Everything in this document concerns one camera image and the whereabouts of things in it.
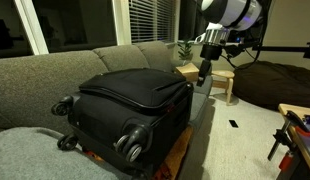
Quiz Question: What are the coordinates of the black phone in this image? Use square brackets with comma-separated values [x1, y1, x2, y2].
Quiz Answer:
[228, 119, 240, 129]

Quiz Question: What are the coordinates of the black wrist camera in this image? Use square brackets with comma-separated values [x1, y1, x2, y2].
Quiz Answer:
[224, 44, 242, 59]

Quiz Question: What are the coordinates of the light wooden table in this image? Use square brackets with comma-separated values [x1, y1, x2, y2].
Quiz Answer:
[277, 103, 310, 180]

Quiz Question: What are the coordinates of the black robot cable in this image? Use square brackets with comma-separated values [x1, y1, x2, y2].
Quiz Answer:
[219, 0, 275, 71]

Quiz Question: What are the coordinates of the black fabric suitcase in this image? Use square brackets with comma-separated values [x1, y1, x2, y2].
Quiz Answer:
[50, 67, 195, 178]

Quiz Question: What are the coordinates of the black boom rod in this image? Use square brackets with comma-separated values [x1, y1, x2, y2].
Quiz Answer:
[251, 41, 310, 60]

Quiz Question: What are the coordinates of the black metal table clamp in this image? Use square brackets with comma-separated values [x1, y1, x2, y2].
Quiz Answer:
[267, 109, 310, 162]

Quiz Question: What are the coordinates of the round wooden stool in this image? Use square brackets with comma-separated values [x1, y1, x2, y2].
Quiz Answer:
[211, 69, 236, 106]

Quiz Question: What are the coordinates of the red clamp handle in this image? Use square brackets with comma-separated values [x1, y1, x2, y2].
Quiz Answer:
[278, 149, 295, 173]

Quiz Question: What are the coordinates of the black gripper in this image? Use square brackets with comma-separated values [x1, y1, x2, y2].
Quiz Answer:
[195, 44, 224, 88]

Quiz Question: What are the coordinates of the white window blind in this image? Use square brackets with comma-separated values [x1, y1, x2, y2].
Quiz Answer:
[128, 0, 178, 44]

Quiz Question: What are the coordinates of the dark brown bean bag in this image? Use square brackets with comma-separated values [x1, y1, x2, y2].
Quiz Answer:
[232, 60, 310, 113]

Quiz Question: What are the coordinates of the green potted plant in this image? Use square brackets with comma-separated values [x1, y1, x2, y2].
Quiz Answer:
[177, 39, 195, 66]

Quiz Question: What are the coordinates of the white window frame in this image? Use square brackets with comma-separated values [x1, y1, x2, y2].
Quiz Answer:
[13, 0, 181, 56]

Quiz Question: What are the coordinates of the grey fabric sofa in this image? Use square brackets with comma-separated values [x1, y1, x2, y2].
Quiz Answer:
[0, 40, 215, 180]

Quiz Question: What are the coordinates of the small wooden side table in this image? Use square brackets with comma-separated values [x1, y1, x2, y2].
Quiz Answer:
[174, 62, 201, 83]

